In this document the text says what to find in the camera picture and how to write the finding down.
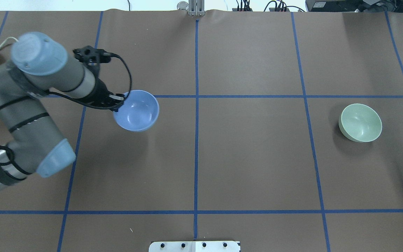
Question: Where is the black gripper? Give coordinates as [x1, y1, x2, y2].
[87, 78, 125, 112]

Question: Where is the blue bowl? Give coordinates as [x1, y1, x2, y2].
[113, 90, 160, 132]

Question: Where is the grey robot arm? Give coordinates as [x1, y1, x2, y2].
[0, 32, 128, 191]

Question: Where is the green bowl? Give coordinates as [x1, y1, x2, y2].
[338, 103, 383, 142]

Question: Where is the blue tape line far left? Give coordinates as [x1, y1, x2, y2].
[0, 11, 9, 37]

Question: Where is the white plate with black knobs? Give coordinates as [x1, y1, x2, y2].
[148, 241, 241, 252]

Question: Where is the black device top right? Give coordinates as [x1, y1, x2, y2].
[305, 0, 403, 13]

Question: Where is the blue tape line lengthwise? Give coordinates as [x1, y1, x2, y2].
[290, 12, 331, 252]

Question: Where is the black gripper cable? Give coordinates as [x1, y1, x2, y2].
[48, 52, 132, 111]

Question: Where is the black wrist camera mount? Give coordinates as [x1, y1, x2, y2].
[72, 45, 112, 64]

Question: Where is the metal bracket at table top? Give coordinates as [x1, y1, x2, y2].
[176, 0, 206, 16]

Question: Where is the white toaster power cord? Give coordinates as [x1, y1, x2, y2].
[0, 36, 20, 52]

